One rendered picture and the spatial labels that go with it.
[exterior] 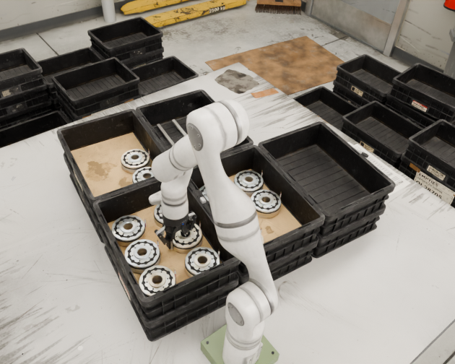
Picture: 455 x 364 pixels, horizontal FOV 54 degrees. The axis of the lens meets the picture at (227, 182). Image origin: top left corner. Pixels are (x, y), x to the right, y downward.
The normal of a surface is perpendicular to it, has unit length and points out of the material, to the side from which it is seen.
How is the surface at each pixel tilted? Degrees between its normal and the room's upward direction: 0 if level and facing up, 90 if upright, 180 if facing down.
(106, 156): 0
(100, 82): 0
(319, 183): 0
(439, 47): 90
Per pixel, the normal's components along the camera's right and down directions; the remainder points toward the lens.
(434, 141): 0.04, -0.71
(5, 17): 0.62, 0.57
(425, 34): -0.79, 0.40
